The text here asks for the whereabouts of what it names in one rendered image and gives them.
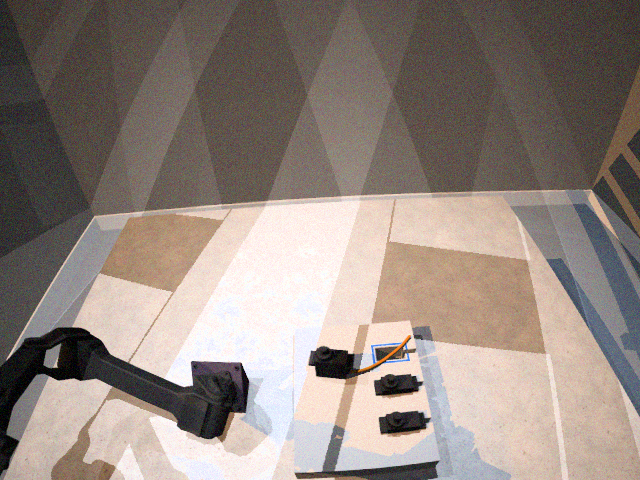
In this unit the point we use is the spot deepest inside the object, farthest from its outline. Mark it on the black micro servo with orange cable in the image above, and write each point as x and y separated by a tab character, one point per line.
333	363

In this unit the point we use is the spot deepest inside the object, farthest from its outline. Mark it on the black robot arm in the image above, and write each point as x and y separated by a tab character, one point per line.
201	409

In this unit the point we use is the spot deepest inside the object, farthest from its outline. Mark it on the beige flat panel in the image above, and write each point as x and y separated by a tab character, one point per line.
372	423

